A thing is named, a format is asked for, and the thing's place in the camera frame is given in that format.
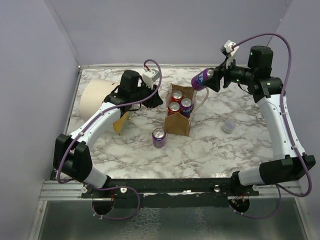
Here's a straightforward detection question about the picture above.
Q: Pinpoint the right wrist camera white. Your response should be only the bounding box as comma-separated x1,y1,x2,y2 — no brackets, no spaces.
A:
220,40,239,69

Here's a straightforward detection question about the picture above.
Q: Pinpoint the red cola can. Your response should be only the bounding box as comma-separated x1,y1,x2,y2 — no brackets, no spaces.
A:
171,90,184,103
167,101,181,116

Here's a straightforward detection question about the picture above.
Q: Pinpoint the purple cable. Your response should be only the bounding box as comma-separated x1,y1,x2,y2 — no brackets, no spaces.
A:
231,32,313,220
56,59,162,221

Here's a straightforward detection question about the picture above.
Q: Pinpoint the purple Fanta can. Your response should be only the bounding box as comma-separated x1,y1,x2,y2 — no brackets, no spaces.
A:
191,68,215,91
180,97,193,118

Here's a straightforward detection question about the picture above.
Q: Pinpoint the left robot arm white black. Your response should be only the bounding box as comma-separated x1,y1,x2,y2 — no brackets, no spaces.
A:
53,69,163,198

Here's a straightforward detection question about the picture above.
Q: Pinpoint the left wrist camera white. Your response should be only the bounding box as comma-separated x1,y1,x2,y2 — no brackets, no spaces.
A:
142,69,160,89

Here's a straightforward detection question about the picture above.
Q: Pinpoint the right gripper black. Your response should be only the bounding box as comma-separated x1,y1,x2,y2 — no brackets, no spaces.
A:
203,55,256,92

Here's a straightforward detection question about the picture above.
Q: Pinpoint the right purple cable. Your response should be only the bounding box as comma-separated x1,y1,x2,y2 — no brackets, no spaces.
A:
231,32,313,220

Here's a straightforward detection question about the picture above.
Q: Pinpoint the purple can near front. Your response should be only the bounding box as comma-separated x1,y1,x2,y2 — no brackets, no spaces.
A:
152,128,166,148

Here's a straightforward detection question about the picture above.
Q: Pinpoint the black front mounting rail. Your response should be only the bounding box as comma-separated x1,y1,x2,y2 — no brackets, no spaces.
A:
81,177,259,209

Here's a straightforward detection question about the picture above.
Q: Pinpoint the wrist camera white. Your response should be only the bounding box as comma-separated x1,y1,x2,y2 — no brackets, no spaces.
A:
142,69,160,89
220,40,239,69

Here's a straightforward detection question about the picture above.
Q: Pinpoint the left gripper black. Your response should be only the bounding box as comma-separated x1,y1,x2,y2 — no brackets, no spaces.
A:
130,80,164,109

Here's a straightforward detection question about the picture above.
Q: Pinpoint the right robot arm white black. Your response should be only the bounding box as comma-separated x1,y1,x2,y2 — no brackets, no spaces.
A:
204,41,316,196

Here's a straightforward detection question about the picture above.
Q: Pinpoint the jute canvas tote bag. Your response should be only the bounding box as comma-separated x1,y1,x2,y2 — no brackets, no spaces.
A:
164,83,209,136

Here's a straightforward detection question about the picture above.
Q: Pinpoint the red cola can front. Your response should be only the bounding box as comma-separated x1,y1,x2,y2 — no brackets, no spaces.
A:
167,101,181,116

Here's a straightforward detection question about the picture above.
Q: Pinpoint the beige round box orange lid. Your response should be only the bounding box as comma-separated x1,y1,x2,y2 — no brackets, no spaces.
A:
79,78,131,135

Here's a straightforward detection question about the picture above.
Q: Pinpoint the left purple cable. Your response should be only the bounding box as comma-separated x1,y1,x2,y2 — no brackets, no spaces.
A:
56,59,162,221

